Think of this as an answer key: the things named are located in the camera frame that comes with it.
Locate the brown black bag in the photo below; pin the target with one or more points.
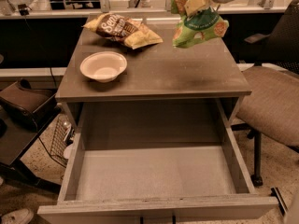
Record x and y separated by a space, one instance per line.
30 107

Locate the green rice chip bag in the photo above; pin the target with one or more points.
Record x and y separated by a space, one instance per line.
198 28

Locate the white sneaker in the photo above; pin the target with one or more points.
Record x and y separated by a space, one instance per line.
21 216

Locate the black side table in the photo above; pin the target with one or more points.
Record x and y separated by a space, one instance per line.
14 143

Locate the brown yellow chip bag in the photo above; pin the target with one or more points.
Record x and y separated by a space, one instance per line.
124 30

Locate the open grey top drawer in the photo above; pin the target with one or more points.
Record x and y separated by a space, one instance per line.
155 162

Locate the white paper bowl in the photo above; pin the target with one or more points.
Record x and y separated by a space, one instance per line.
103 66

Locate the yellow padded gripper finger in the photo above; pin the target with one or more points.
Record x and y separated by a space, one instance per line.
193 6

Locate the office chair with tan seat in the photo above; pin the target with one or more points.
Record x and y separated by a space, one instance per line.
272 109

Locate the black wire basket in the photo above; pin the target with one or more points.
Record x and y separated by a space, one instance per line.
61 140

